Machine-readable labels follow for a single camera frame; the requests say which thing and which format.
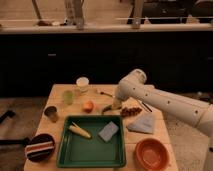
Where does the green plastic tray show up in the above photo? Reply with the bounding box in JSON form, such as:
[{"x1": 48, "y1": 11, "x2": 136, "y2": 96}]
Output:
[{"x1": 57, "y1": 115, "x2": 126, "y2": 168}]

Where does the blue grey cloth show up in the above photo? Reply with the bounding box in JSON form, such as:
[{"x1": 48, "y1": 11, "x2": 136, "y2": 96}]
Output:
[{"x1": 127, "y1": 113, "x2": 155, "y2": 134}]

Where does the metal spoon black handle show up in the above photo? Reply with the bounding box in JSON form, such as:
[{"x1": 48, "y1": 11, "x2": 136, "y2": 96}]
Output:
[{"x1": 139, "y1": 101, "x2": 152, "y2": 112}]

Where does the green plastic cup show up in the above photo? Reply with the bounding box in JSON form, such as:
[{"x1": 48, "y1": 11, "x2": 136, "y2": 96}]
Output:
[{"x1": 63, "y1": 90, "x2": 74, "y2": 105}]

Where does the white paper cup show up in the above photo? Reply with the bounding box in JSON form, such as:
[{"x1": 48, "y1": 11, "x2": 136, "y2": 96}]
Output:
[{"x1": 76, "y1": 77, "x2": 89, "y2": 92}]

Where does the blue sponge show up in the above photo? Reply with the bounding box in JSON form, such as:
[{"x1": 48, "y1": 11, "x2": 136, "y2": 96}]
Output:
[{"x1": 98, "y1": 122, "x2": 119, "y2": 142}]

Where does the orange fruit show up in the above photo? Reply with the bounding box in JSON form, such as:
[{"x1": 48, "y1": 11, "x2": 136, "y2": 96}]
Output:
[{"x1": 83, "y1": 101, "x2": 94, "y2": 113}]

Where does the orange bowl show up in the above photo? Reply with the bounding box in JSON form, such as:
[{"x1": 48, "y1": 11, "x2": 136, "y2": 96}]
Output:
[{"x1": 135, "y1": 138, "x2": 169, "y2": 171}]

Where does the striped round dark plate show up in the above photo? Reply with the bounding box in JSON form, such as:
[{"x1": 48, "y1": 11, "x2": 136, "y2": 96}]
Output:
[{"x1": 25, "y1": 134, "x2": 55, "y2": 162}]

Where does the metal cup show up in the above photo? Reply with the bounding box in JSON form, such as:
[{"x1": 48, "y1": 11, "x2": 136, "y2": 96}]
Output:
[{"x1": 44, "y1": 106, "x2": 58, "y2": 122}]

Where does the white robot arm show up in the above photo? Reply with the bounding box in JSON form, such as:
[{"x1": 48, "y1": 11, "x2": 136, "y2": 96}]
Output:
[{"x1": 112, "y1": 69, "x2": 213, "y2": 171}]

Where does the yellow corn cob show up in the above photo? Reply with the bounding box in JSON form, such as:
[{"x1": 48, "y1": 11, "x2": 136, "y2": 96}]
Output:
[{"x1": 69, "y1": 123, "x2": 91, "y2": 139}]

